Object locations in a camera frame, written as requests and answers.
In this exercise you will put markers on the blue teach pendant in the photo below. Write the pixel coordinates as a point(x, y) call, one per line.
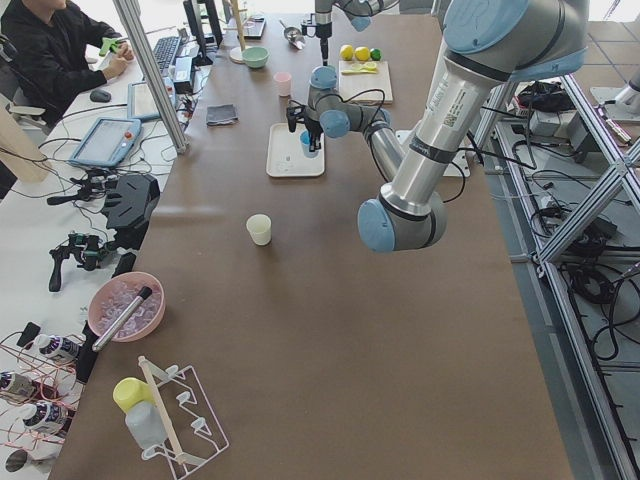
point(107, 143)
point(140, 103)

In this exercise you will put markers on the whole lemon outer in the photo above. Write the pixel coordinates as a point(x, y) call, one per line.
point(346, 52)

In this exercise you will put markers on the metal ice scoop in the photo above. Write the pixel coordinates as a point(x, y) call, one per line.
point(293, 35)

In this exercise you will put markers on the clear cup on rack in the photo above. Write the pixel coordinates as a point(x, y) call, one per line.
point(145, 425)

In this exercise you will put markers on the green lime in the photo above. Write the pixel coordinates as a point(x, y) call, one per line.
point(375, 54)

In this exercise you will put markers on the whole lemon middle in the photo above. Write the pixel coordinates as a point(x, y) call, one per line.
point(362, 53)

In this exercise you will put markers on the computer mouse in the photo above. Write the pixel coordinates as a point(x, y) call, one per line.
point(100, 96)

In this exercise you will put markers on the seated person in black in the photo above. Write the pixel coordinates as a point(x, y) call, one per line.
point(51, 39)

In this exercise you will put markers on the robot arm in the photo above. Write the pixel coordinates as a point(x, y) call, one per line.
point(485, 44)
point(359, 13)

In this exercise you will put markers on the whole lemon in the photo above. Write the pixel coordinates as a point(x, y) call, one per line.
point(362, 53)
point(346, 52)

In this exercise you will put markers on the white wire cup rack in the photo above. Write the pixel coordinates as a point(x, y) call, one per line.
point(195, 435)

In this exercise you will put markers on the metal muddler in bowl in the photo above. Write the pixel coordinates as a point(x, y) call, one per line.
point(144, 293)

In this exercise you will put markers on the cream rabbit tray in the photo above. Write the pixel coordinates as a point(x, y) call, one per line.
point(285, 158)

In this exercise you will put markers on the yellow plastic knife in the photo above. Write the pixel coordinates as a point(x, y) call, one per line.
point(349, 72)

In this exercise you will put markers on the green bowl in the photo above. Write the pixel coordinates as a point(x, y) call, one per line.
point(255, 57)

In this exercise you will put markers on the pink ice bowl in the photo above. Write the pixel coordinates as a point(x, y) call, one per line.
point(112, 299)

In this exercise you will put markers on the yellow cup on rack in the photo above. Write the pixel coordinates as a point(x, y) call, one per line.
point(130, 391)

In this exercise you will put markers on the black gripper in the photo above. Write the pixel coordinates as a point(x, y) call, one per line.
point(323, 31)
point(314, 131)

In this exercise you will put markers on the pink cup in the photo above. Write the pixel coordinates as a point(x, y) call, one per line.
point(283, 82)

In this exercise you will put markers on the cream white cup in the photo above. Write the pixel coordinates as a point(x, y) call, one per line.
point(259, 227)

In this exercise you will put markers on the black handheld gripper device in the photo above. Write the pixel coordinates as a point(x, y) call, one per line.
point(89, 251)

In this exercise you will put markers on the wooden cutting board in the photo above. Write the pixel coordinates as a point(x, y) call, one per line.
point(365, 88)

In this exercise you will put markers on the grey folded cloth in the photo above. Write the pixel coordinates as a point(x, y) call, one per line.
point(218, 115)

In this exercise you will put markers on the black keyboard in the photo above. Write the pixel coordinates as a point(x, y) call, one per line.
point(165, 51)

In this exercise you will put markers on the light blue cup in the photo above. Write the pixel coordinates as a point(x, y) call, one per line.
point(305, 141)

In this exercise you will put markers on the wooden cup stand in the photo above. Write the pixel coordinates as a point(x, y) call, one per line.
point(236, 53)

